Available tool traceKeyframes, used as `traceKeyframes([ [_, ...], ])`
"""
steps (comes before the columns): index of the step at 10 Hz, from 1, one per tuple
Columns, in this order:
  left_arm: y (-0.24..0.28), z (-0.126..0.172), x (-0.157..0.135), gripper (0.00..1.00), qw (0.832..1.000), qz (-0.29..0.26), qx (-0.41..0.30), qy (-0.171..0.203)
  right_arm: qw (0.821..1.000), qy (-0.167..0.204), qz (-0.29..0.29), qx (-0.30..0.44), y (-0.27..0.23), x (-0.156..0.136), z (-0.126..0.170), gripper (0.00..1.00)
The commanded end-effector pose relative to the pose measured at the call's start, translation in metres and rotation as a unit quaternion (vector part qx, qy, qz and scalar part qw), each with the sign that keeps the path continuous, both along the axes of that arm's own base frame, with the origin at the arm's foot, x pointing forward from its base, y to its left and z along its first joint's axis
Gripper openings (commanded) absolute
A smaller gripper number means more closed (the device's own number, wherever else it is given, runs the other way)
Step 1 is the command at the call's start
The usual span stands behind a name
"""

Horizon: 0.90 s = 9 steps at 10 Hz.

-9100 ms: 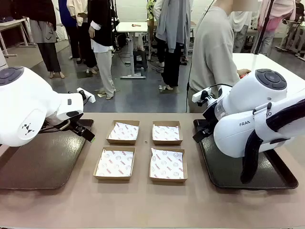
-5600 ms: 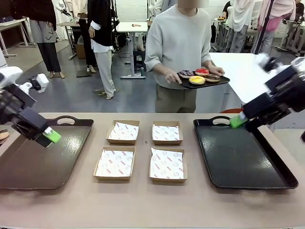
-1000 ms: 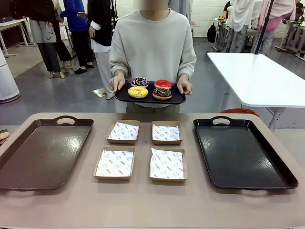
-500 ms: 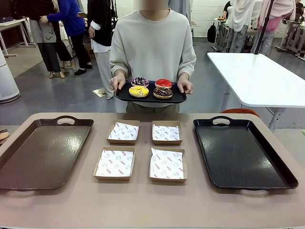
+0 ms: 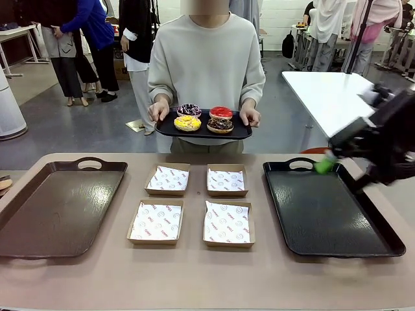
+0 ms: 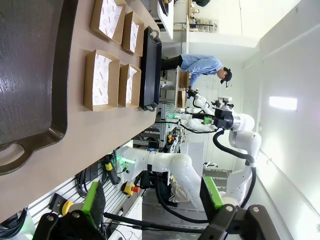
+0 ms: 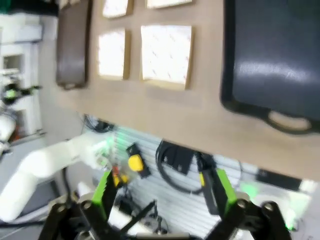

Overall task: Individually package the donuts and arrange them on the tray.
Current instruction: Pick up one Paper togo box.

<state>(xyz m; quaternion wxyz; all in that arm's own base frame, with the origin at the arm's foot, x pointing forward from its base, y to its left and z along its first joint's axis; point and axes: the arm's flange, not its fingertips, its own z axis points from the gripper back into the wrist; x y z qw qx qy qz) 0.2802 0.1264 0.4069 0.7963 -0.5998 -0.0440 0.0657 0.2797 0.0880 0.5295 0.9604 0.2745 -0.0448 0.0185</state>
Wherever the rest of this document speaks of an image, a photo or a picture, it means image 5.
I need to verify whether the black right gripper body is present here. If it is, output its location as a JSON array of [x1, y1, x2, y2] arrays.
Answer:
[[372, 90, 415, 165]]

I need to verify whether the kraft paper food box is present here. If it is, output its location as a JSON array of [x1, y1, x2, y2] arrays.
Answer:
[[126, 198, 185, 249], [202, 199, 255, 250], [144, 161, 191, 198], [206, 163, 250, 198]]

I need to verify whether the red glazed donut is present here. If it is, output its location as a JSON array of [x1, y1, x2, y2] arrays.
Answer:
[[209, 106, 233, 120]]

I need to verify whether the chocolate glazed donut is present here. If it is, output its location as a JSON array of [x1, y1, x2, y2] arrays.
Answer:
[[206, 117, 234, 134]]

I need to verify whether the small black serving tray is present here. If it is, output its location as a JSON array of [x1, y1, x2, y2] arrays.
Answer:
[[154, 108, 254, 140]]

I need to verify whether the yellow sprinkled donut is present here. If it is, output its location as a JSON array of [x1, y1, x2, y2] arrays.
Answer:
[[174, 115, 202, 133]]

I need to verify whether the purple sprinkled donut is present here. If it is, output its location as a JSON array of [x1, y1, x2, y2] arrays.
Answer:
[[176, 102, 202, 118]]

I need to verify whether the person's left forearm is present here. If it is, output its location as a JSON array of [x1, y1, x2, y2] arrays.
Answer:
[[241, 58, 267, 108]]

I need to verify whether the person's right forearm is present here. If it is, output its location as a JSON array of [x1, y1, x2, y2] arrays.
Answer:
[[147, 58, 172, 105]]

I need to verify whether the person's left hand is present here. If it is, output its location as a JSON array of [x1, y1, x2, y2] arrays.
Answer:
[[239, 105, 262, 128]]

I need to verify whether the person's right hand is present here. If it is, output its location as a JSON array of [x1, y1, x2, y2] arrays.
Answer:
[[147, 101, 171, 123]]

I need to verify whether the orange stool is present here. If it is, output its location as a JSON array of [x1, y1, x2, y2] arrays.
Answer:
[[300, 146, 331, 155]]

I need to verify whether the large white table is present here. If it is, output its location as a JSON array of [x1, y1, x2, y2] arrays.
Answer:
[[281, 70, 377, 140]]

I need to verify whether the black stand pole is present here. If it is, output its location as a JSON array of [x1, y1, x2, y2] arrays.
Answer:
[[343, 0, 374, 75]]

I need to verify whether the white standing desk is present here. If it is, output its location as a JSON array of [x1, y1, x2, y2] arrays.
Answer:
[[377, 25, 415, 78]]

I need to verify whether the black backpack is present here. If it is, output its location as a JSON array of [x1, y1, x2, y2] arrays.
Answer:
[[281, 30, 296, 59]]

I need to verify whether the mannequin in light grey clothes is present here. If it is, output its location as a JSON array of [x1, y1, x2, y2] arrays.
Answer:
[[306, 0, 348, 72]]

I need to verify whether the mannequin in pink jacket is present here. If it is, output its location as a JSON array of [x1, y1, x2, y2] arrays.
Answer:
[[350, 0, 405, 77]]

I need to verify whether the white printed paper liner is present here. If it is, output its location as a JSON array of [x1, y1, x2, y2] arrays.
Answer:
[[147, 165, 190, 192], [207, 168, 246, 192], [203, 200, 253, 244], [129, 200, 182, 241]]

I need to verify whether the person in beige sweater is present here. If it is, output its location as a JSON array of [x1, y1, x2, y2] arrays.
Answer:
[[147, 0, 267, 155]]

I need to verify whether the cardboard box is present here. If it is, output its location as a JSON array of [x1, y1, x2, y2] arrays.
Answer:
[[113, 48, 129, 80]]

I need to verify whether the person in blue sweater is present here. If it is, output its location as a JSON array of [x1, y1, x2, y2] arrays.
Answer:
[[60, 0, 119, 103]]

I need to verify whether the mannequin with black trousers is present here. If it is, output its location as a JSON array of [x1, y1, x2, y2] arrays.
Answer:
[[32, 0, 90, 107]]

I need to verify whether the white cylindrical appliance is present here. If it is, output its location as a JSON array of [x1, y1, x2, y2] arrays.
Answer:
[[0, 66, 29, 141]]

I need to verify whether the tan and black object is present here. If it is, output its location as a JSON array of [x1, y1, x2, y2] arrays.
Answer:
[[0, 174, 14, 198]]

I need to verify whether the large black handled tray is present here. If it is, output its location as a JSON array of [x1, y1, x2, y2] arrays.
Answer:
[[262, 157, 407, 259]]

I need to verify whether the gold mannequin base plate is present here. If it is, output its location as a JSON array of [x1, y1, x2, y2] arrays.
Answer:
[[125, 119, 147, 132]]

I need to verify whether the large brown handled tray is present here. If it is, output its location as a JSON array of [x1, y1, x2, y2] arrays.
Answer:
[[0, 157, 129, 260]]

